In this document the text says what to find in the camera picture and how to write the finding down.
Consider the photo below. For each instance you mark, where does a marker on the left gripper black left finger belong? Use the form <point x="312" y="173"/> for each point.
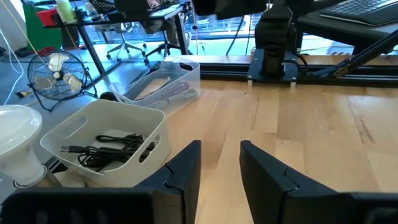
<point x="174" y="199"/>

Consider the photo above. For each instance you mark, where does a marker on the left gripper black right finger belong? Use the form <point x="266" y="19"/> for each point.
<point x="273" y="199"/>

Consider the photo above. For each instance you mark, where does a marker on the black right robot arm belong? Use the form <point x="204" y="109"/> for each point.
<point x="275" y="34"/>

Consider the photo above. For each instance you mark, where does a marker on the red storage box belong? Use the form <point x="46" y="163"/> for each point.
<point x="46" y="17"/>

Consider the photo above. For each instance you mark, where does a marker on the pale green bottle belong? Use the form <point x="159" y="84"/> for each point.
<point x="65" y="11"/>

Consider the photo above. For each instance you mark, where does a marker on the black office desk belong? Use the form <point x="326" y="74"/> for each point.
<point x="161" y="12"/>

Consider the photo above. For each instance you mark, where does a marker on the black laptop stand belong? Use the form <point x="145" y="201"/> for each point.
<point x="342" y="31"/>

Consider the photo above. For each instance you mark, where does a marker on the grey office chair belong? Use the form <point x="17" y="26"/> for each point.
<point x="109" y="28"/>

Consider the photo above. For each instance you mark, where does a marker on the black floor fan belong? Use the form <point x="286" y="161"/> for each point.
<point x="57" y="76"/>

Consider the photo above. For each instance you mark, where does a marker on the clear plastic bin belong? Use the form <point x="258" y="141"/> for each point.
<point x="189" y="74"/>

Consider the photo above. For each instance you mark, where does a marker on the dark grey laptop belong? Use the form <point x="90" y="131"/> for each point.
<point x="357" y="9"/>

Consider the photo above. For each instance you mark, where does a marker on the light grey plastic bin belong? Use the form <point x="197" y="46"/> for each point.
<point x="102" y="177"/>

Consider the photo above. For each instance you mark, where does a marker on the black aluminium frame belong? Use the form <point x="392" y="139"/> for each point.
<point x="224" y="70"/>

